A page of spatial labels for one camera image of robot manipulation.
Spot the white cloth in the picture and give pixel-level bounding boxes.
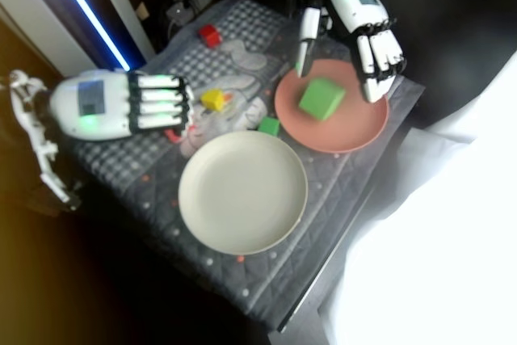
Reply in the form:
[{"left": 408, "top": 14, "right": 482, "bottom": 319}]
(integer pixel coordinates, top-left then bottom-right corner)
[{"left": 318, "top": 49, "right": 517, "bottom": 345}]

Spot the red cube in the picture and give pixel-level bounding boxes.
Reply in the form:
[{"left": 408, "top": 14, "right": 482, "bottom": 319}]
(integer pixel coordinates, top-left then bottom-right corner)
[{"left": 197, "top": 24, "right": 224, "bottom": 48}]

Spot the pink plate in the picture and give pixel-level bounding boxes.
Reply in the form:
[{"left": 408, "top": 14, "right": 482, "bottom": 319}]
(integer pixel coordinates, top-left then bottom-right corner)
[{"left": 274, "top": 58, "right": 390, "bottom": 154}]

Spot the flat red block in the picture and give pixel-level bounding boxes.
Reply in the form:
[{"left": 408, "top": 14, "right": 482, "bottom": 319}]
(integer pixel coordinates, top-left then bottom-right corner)
[{"left": 163, "top": 127, "right": 185, "bottom": 144}]

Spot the blue light strip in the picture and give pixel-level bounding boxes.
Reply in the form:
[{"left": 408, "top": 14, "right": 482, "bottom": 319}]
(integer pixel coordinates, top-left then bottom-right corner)
[{"left": 46, "top": 0, "right": 135, "bottom": 74}]

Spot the white plate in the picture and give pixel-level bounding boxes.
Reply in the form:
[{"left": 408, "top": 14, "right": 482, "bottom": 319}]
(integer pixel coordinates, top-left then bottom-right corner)
[{"left": 178, "top": 130, "right": 309, "bottom": 256}]

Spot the grey quilt with bear print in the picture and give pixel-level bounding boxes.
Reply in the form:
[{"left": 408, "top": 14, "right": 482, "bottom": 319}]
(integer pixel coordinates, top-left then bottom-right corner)
[{"left": 66, "top": 0, "right": 426, "bottom": 330}]

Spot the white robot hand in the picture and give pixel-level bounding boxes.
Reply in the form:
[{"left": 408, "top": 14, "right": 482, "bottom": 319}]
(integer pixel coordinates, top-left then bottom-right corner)
[
  {"left": 50, "top": 69, "right": 195, "bottom": 143},
  {"left": 296, "top": 0, "right": 406, "bottom": 103}
]

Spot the yellow block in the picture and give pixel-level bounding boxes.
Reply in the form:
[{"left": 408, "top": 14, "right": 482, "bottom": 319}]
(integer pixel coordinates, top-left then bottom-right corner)
[{"left": 200, "top": 88, "right": 225, "bottom": 112}]

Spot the large green cube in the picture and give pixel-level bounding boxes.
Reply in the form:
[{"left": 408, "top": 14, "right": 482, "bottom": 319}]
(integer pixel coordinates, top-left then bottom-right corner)
[{"left": 298, "top": 77, "right": 347, "bottom": 122}]

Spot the small green cube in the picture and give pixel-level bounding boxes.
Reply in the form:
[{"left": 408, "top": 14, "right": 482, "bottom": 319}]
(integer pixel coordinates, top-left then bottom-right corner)
[{"left": 257, "top": 116, "right": 281, "bottom": 137}]

